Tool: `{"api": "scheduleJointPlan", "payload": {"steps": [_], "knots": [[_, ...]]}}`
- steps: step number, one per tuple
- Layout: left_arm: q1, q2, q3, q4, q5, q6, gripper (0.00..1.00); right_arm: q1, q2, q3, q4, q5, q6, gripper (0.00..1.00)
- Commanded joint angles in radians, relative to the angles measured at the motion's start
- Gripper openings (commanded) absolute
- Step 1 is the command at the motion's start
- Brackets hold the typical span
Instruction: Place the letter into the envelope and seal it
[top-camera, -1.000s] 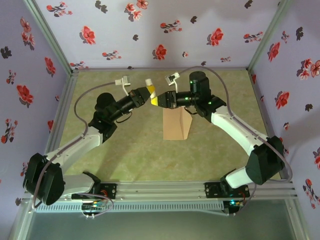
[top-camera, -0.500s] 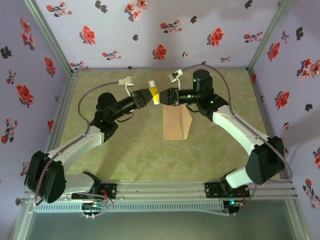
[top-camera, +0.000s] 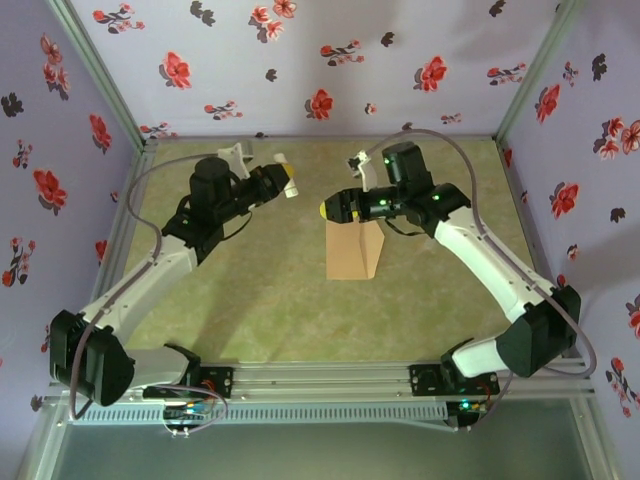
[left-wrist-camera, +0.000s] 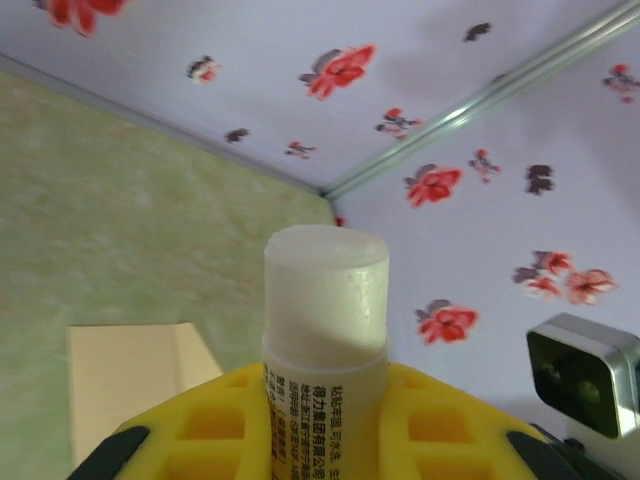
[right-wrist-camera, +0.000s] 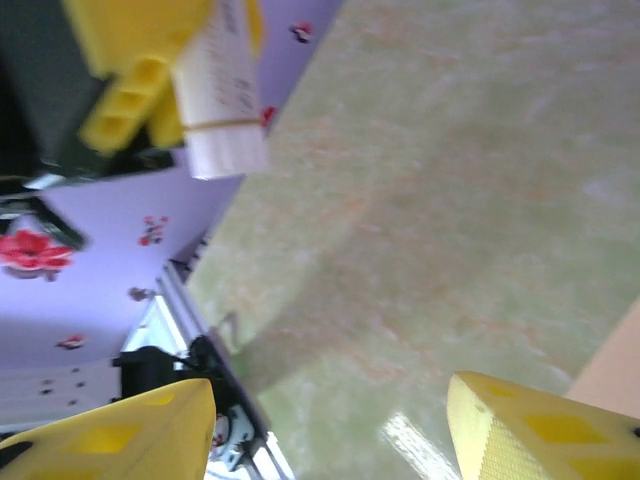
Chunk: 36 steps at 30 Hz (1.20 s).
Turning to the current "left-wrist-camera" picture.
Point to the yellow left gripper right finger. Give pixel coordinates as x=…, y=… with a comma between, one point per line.
x=450, y=430

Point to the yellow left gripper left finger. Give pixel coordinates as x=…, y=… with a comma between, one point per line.
x=210, y=430

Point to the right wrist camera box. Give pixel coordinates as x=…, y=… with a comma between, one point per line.
x=580, y=380

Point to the aluminium frame post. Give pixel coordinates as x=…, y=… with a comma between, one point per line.
x=450, y=118

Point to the white glue stick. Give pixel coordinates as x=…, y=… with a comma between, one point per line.
x=325, y=300

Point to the tan paper envelope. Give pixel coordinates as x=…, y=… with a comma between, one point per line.
x=125, y=375

